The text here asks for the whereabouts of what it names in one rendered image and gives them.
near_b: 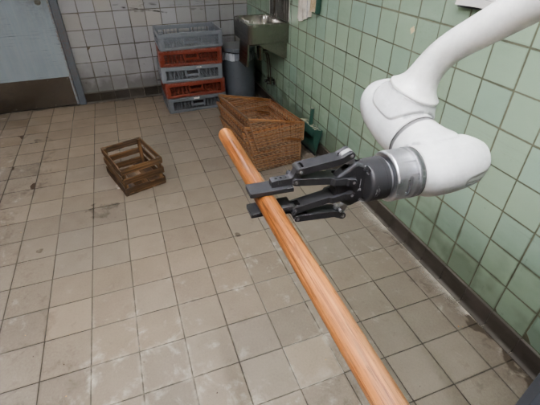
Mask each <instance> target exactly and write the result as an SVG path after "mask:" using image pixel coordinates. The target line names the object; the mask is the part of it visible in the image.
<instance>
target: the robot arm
mask: <svg viewBox="0 0 540 405"><path fill-rule="evenodd" d="M539 22H540V0H496V1H495V2H493V3H492V4H490V5H488V6H487V7H486V8H484V9H482V10H480V11H479V12H477V13H475V14H474V15H473V16H471V17H470V18H467V19H466V20H464V21H463V22H461V23H460V24H458V25H457V26H455V27H453V28H452V29H451V30H450V31H448V32H446V33H445V34H443V35H442V36H440V37H439V38H438V39H437V40H436V41H435V42H434V43H432V44H431V45H430V46H429V47H428V48H427V49H426V50H425V51H424V52H423V53H422V54H421V55H420V56H419V58H418V59H417V60H416V61H415V62H414V63H413V64H412V65H411V66H410V67H409V68H408V70H406V71H405V72H404V73H402V74H400V75H397V76H392V77H391V78H390V79H382V80H377V81H375V82H373V83H372V84H370V85H369V86H368V87H367V88H366V89H365V91H364V92H363V94H362V97H361V100H360V110H361V114H362V119H363V120H364V122H365V124H366V127H367V128H368V129H369V130H370V133H371V134H372V135H373V137H374V139H375V140H376V141H377V142H378V143H379V144H380V145H381V146H382V147H383V148H384V149H385V150H382V151H379V152H377V153H376V154H375V155H374V156H373V157H364V158H359V159H358V160H356V159H354V158H355V153H354V152H353V151H352V150H351V149H350V148H349V147H348V146H344V147H342V148H340V149H339V150H337V151H336V152H332V153H328V154H324V155H321V156H317V157H311V158H308V159H305V160H301V161H298V162H294V163H293V164H292V170H291V171H290V170H287V171H286V173H285V175H281V176H275V177H271V178H270V179H269V181H266V182H256V183H251V184H246V190H247V192H248V194H249V196H250V198H259V197H264V196H269V195H274V194H283V193H288V192H293V191H294V187H293V186H317V185H329V186H326V187H324V188H323V190H319V191H317V192H314V193H312V194H307V195H305V196H301V197H299V198H295V199H292V200H288V198H287V197H282V198H276V200H277V202H278V203H279V204H280V206H281V208H282V209H283V211H284V213H285V214H290V215H291V216H292V217H293V219H294V221H295V222H302V221H308V220H314V219H326V218H332V217H335V218H339V219H344V218H345V217H346V214H345V212H344V211H345V209H346V208H347V206H348V205H352V204H354V203H355V202H358V201H361V202H370V201H374V200H379V199H382V200H384V201H387V202H391V201H395V200H399V199H403V198H413V197H415V196H424V197H432V196H439V195H443V194H450V193H452V192H456V191H458V190H462V189H464V188H467V187H469V186H471V185H473V184H475V183H477V182H479V181H480V180H481V179H482V178H483V177H484V175H485V174H486V172H487V170H488V169H489V167H490V165H491V153H490V151H489V147H488V146H487V145H486V144H485V143H484V142H483V141H481V140H479V139H477V138H475V137H471V136H468V135H465V134H457V133H456V132H454V131H452V130H450V129H447V128H445V127H443V126H442V125H440V124H438V123H437V122H436V121H435V113H436V106H437V105H438V103H439V99H438V97H437V87H438V84H439V82H440V80H441V79H442V77H443V76H444V74H445V73H446V72H447V70H448V69H449V68H450V67H451V66H453V65H454V64H455V63H457V62H459V61H460V60H462V59H463V58H465V57H467V56H469V55H471V54H473V53H475V52H477V51H480V50H482V49H484V48H486V47H488V46H490V45H492V44H494V43H496V42H499V41H501V40H503V39H505V38H507V37H509V36H511V35H513V34H515V33H517V32H519V31H522V30H524V29H526V28H527V27H530V26H532V25H534V24H535V23H539ZM336 166H341V167H339V168H338V169H333V170H326V169H329V168H333V167H336ZM321 170H326V171H321ZM338 202H340V203H338ZM327 203H332V204H327Z"/></svg>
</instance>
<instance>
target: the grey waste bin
mask: <svg viewBox="0 0 540 405"><path fill-rule="evenodd" d="M254 50H255V46H250V48H249V67H245V66H243V65H242V64H241V62H239V41H235V42H227V43H223V46H222V58H223V62H222V65H223V76H224V78H225V89H226V95H233V96H249V97H256V94H255V64H254V58H255V51H254Z"/></svg>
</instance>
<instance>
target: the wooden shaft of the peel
mask: <svg viewBox="0 0 540 405"><path fill-rule="evenodd" d="M219 139H220V141H221V142H222V143H223V146H224V148H225V150H226V151H227V153H228V155H229V156H230V158H231V160H232V161H233V163H234V165H235V167H236V169H237V170H238V172H239V174H240V176H241V178H242V179H243V181H244V183H245V185H246V184H251V183H256V182H264V180H263V179H262V177H261V176H260V174H259V172H258V171H257V169H256V168H255V166H254V165H253V163H252V161H251V160H250V158H249V157H248V155H247V154H246V152H245V151H244V149H243V147H242V146H241V144H240V143H239V142H238V140H237V139H236V137H235V135H234V133H233V132H232V131H231V130H230V129H228V128H223V129H221V130H220V131H219ZM254 200H255V202H256V204H257V206H258V207H259V209H260V211H261V213H262V215H263V217H264V218H265V220H266V222H267V223H268V225H269V227H270V228H271V230H272V233H273V235H274V236H275V237H276V240H277V241H278V243H279V245H280V246H281V248H282V250H283V252H284V254H285V255H286V257H287V259H288V261H289V263H290V264H291V265H292V268H293V270H294V271H295V273H296V274H297V277H298V278H299V280H300V282H301V283H302V285H303V287H304V289H305V291H306V292H307V294H308V296H309V298H310V300H311V301H312V302H313V305H314V307H315V308H316V310H317V312H318V314H319V315H320V317H321V319H322V320H323V322H324V324H325V326H326V328H327V330H328V331H329V333H330V335H331V337H332V339H333V340H334V342H335V344H336V345H337V347H338V349H339V350H340V352H341V354H342V357H343V358H344V359H345V361H346V363H347V365H348V367H349V368H350V370H351V372H352V374H353V376H354V377H355V379H356V381H357V382H358V385H359V386H360V387H361V389H362V392H363V393H364V395H365V396H366V399H367V400H368V402H369V404H370V405H410V403H409V402H408V401H407V399H406V398H405V396H404V395H403V393H402V391H401V390H400V389H399V387H398V385H397V384H396V382H395V380H394V379H393V378H392V377H391V375H390V373H389V371H388V370H387V368H386V367H385V366H384V364H383V362H382V361H381V359H380V358H379V356H378V355H377V353H376V352H375V350H374V348H373V347H372V345H371V344H370V343H369V341H368V340H367V338H366V336H365V334H364V333H363V332H362V330H361V329H360V327H359V326H358V324H357V322H356V321H355V320H354V318H353V316H352V315H351V313H350V311H349V310H348V309H347V308H346V306H345V304H344V303H343V301H342V299H341V298H340V297H339V295H338V293H337V292H336V290H335V289H334V287H333V286H332V284H331V283H330V282H329V279H328V278H327V276H326V275H325V273H324V272H323V271H322V269H321V267H320V266H319V264H318V263H317V261H316V260H315V258H314V257H313V255H312V253H311V252H310V250H309V249H308V248H307V246H306V245H305V242H304V241H303V239H302V238H301V237H300V235H299V234H298V232H297V230H296V229H295V227H294V226H293V224H292V223H291V221H290V220H289V218H288V216H287V215H286V214H285V213H284V211H283V209H282V208H281V206H280V204H279V203H278V202H277V200H276V198H275V197H274V195H269V196H264V197H259V198H254Z"/></svg>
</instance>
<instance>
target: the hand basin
mask: <svg viewBox="0 0 540 405"><path fill-rule="evenodd" d="M289 9H290V0H269V14H249V15H236V16H234V27H235V35H236V36H237V37H238V38H239V62H241V64H242V65H243V66H245V67H246V68H248V67H249V48H250V46H256V45H259V46H256V48H257V60H264V53H265V55H266V58H267V64H268V61H269V66H268V77H267V79H265V80H264V82H267V84H272V83H273V85H275V84H276V81H275V79H273V78H272V77H271V63H270V58H269V54H268V52H272V53H274V54H276V55H278V56H280V57H282V58H287V43H288V31H289ZM277 17H278V18H277ZM282 19H283V20H282ZM285 21H286V22H285ZM269 69H270V77H269Z"/></svg>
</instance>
